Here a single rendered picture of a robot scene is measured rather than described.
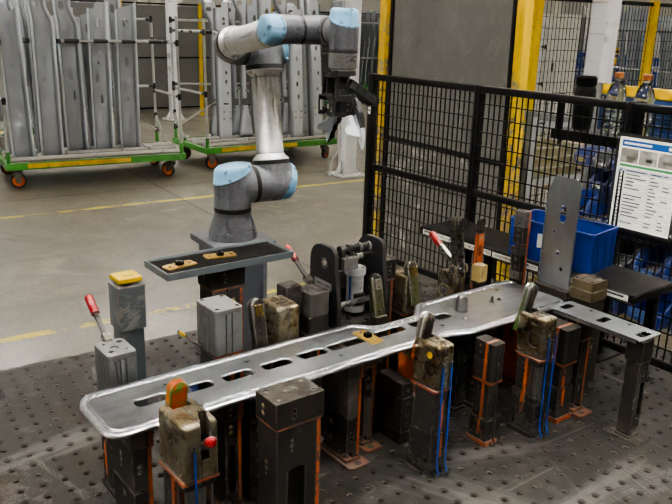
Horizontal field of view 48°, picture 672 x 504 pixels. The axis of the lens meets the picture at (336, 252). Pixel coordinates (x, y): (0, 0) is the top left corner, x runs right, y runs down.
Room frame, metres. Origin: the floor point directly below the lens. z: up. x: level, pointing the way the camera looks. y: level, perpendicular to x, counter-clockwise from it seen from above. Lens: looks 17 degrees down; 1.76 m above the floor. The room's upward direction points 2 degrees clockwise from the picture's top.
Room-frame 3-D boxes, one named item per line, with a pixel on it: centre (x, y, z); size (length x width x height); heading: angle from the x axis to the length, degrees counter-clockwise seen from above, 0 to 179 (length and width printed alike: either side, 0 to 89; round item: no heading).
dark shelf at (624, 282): (2.46, -0.67, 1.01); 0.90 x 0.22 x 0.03; 38
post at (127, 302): (1.72, 0.51, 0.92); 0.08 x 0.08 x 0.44; 38
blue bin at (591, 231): (2.38, -0.74, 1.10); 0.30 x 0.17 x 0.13; 45
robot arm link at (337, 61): (2.00, 0.00, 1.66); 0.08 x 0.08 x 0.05
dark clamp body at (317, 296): (1.89, 0.06, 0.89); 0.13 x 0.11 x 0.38; 38
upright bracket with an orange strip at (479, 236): (2.22, -0.44, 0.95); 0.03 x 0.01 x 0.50; 128
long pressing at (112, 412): (1.73, -0.08, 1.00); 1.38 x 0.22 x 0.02; 128
